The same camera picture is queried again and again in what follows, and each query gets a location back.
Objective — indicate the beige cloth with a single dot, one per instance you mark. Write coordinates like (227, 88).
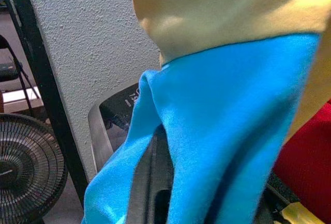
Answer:
(219, 9)

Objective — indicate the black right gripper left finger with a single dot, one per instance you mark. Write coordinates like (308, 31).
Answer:
(152, 172)

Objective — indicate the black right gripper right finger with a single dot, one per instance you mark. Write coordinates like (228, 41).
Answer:
(278, 195)

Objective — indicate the bright blue cloth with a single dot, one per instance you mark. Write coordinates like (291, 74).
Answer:
(219, 105)

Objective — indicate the black folding chair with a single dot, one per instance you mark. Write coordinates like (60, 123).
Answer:
(7, 71)

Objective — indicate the red cloth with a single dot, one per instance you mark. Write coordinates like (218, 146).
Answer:
(310, 162)

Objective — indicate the black floor fan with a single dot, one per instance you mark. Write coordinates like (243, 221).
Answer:
(31, 167)

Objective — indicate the black door frame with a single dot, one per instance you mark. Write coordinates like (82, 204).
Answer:
(46, 84)

